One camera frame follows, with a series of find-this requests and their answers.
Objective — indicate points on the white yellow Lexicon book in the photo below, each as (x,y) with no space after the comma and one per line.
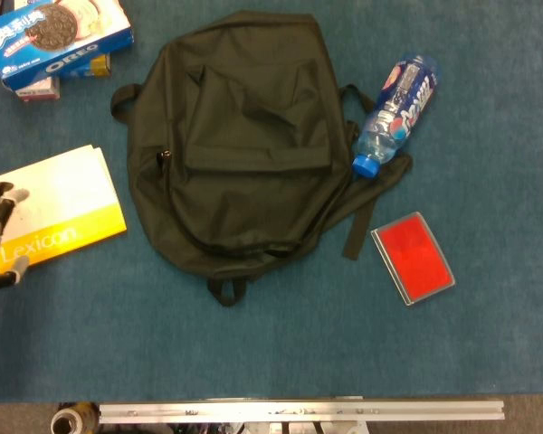
(68,199)

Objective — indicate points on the black backpack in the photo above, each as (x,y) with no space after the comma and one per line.
(253,135)

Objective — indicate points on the small white pink box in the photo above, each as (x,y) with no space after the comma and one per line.
(38,90)

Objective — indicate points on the tape roll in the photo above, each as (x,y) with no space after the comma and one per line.
(68,420)

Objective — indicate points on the small blue yellow box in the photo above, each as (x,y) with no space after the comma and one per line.
(92,68)

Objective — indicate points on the blue Oreo cookie box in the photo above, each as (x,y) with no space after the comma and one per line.
(50,40)

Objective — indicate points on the blue felt table cover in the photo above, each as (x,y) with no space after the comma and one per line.
(271,352)

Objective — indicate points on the Pepsi plastic bottle blue cap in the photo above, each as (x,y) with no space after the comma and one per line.
(398,108)

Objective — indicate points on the aluminium profile rail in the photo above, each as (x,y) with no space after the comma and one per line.
(298,411)

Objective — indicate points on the red pad grey frame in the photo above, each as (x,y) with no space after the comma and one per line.
(412,257)

